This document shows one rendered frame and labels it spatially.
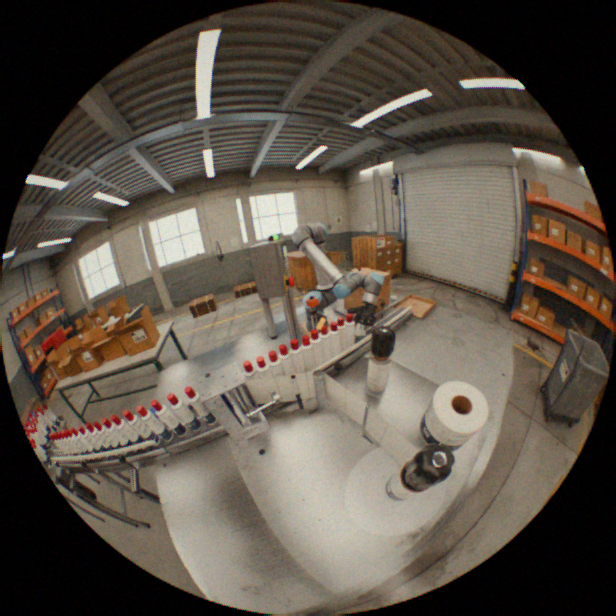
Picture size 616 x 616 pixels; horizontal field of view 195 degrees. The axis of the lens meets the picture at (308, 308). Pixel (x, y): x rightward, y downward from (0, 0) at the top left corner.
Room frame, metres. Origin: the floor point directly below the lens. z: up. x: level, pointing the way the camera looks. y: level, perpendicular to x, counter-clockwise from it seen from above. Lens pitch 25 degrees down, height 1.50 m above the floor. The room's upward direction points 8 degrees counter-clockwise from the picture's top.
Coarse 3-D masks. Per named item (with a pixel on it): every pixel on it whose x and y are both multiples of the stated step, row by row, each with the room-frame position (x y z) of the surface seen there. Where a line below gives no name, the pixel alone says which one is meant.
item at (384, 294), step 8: (360, 272) 1.33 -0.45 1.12; (368, 272) 1.31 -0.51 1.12; (376, 272) 1.28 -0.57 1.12; (384, 272) 1.26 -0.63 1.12; (384, 280) 1.18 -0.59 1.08; (360, 288) 1.12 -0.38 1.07; (384, 288) 1.18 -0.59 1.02; (352, 296) 1.19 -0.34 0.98; (360, 296) 1.12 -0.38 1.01; (384, 296) 1.18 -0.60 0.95; (344, 304) 1.27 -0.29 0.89; (352, 304) 1.19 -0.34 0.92; (360, 304) 1.12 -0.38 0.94; (376, 304) 1.13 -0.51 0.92; (376, 312) 1.13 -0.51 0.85
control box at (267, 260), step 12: (276, 240) 0.67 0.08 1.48; (252, 252) 0.59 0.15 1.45; (264, 252) 0.58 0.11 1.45; (276, 252) 0.58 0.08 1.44; (252, 264) 0.59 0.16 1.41; (264, 264) 0.58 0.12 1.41; (276, 264) 0.58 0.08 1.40; (264, 276) 0.58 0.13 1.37; (276, 276) 0.58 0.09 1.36; (288, 276) 0.69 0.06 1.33; (264, 288) 0.59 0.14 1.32; (276, 288) 0.58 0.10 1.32
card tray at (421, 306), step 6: (402, 300) 1.26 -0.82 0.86; (408, 300) 1.28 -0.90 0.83; (414, 300) 1.26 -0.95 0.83; (420, 300) 1.24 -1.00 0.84; (426, 300) 1.19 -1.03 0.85; (432, 300) 1.15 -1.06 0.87; (396, 306) 1.21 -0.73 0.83; (402, 306) 1.19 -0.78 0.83; (408, 306) 1.17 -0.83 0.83; (414, 306) 1.16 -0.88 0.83; (420, 306) 1.14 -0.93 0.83; (426, 306) 1.12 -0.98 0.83; (432, 306) 1.07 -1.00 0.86; (414, 312) 1.07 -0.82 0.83; (420, 312) 1.05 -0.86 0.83; (426, 312) 1.00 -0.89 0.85
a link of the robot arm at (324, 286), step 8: (304, 224) 1.06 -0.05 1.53; (312, 224) 1.06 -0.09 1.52; (320, 224) 1.09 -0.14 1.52; (312, 232) 1.02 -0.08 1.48; (320, 232) 1.06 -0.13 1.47; (320, 240) 1.05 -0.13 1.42; (320, 248) 1.06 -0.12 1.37; (320, 272) 1.06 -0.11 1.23; (320, 280) 1.07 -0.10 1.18; (328, 280) 1.07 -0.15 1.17; (320, 288) 1.06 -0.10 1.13; (328, 288) 1.04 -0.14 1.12; (328, 296) 1.03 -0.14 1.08; (328, 304) 1.02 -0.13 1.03
